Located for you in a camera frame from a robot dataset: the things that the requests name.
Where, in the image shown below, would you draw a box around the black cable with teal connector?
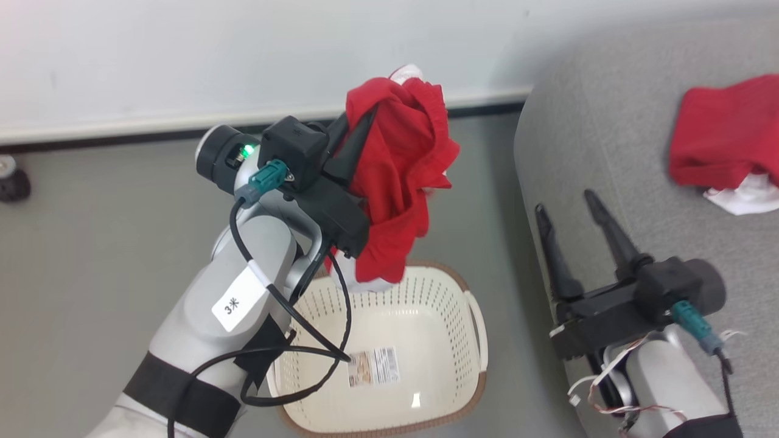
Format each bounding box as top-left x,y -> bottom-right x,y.
671,300 -> 734,420
167,159 -> 354,438

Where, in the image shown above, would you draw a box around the thin white and red wires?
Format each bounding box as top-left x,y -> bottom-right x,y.
568,330 -> 746,434

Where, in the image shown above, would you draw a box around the red garment with white trim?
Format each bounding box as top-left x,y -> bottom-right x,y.
324,64 -> 461,294
668,74 -> 779,216

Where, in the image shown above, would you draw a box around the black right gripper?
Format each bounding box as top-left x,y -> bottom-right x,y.
535,189 -> 663,361

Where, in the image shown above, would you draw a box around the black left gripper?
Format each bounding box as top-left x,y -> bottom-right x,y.
285,108 -> 377,257

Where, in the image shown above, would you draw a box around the cream perforated plastic laundry basket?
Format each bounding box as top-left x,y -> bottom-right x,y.
266,262 -> 489,437

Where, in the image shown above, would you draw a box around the thin black cable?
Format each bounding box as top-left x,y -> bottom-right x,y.
240,240 -> 354,407

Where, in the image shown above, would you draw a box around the white paper cable tag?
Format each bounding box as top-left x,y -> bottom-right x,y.
212,268 -> 268,332

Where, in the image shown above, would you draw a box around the printed paper label sticker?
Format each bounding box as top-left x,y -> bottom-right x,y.
347,347 -> 401,388

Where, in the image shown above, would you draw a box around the white and black wall baseboard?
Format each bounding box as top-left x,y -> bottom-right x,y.
0,85 -> 533,153

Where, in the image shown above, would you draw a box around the grey fabric sofa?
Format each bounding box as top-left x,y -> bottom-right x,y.
513,15 -> 779,438

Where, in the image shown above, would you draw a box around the black caster wheel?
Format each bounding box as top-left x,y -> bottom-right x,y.
0,169 -> 31,203

